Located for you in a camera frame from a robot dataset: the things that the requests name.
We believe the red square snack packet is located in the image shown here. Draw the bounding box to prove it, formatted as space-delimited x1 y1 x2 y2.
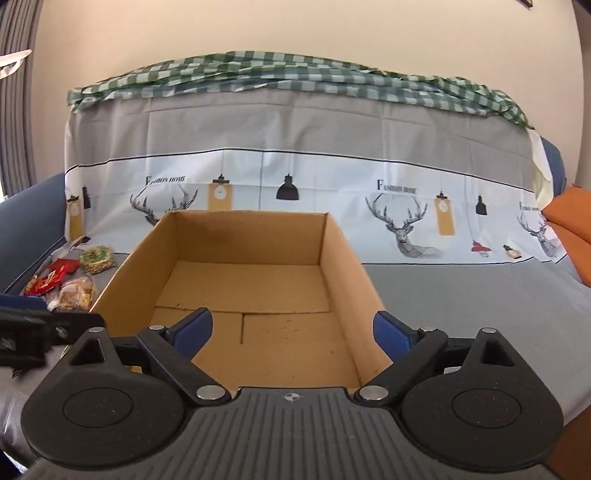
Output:
49 258 80 277

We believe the grey curtain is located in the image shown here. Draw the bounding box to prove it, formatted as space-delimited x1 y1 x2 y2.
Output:
1 1 43 196

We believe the clear bag of biscuits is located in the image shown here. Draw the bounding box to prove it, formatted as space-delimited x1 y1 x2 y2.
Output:
47 275 95 312

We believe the green checkered cloth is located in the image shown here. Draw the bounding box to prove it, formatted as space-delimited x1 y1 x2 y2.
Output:
67 51 532 129

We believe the open cardboard box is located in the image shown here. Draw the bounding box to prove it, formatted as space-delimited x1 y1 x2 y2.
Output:
94 211 390 391

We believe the deer print sofa cover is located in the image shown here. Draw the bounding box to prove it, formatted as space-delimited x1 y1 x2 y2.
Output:
65 89 590 420

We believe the round green peanut snack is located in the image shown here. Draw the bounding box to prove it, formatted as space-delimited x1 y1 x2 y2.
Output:
79 246 116 275

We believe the red spicy snack bag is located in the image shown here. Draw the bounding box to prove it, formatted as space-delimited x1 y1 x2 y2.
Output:
23 269 66 296

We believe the orange cushion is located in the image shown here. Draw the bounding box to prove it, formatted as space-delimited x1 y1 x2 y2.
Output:
542 186 591 287

